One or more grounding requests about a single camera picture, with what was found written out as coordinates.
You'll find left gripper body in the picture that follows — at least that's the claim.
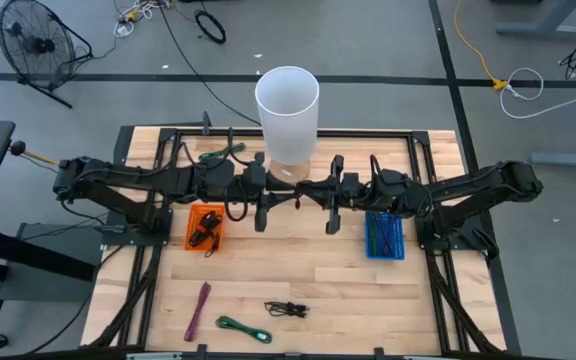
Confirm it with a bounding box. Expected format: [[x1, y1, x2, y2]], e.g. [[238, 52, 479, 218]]
[[240, 152, 279, 233]]

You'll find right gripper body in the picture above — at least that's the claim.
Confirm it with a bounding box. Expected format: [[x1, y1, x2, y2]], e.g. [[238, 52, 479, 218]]
[[326, 154, 360, 236]]

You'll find black cable with red strap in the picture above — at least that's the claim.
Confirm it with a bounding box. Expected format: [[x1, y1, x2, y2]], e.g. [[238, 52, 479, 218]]
[[188, 209, 222, 259]]

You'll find black cable with velcro strap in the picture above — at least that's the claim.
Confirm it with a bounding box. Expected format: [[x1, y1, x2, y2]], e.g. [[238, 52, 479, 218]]
[[263, 300, 311, 319]]

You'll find green cable tie bottom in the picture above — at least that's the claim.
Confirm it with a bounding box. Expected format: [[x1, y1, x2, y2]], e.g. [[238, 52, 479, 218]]
[[215, 315, 273, 345]]

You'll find white shade wooden base lamp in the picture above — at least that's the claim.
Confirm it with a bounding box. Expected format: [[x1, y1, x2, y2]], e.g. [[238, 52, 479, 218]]
[[254, 65, 321, 188]]

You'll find blue plastic basket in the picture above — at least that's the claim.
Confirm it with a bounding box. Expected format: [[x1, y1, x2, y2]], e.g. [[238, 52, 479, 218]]
[[365, 210, 407, 261]]

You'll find orange plastic basket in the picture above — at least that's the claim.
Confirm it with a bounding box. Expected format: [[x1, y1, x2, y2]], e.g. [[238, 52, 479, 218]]
[[183, 203, 227, 253]]

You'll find grey desk leg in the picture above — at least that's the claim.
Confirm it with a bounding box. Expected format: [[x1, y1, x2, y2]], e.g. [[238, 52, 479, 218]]
[[530, 149, 576, 169], [495, 0, 576, 41]]

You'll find black floor fan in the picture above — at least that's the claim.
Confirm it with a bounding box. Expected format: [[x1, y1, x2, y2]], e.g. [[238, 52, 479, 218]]
[[0, 0, 94, 110]]

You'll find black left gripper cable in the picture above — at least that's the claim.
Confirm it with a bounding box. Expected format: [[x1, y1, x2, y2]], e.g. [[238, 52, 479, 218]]
[[223, 177, 250, 223]]

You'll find black aluminium table frame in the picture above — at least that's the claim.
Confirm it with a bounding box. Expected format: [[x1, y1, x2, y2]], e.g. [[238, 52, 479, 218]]
[[80, 124, 524, 360]]

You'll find black lamp power cord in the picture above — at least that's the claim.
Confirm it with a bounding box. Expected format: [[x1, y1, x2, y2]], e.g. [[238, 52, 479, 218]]
[[157, 0, 263, 126]]

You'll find black coiled floor cable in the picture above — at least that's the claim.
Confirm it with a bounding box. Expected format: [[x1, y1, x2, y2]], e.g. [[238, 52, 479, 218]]
[[193, 9, 228, 45]]

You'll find yellow extension cord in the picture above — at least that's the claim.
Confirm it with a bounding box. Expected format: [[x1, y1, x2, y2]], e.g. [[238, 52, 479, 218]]
[[453, 0, 509, 92]]

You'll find white floor cable bundle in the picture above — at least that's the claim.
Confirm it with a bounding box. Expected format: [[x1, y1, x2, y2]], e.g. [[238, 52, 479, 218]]
[[112, 0, 174, 39]]

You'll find yellow arm cable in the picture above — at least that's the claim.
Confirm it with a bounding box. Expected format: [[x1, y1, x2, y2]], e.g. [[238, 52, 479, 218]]
[[21, 148, 62, 167]]

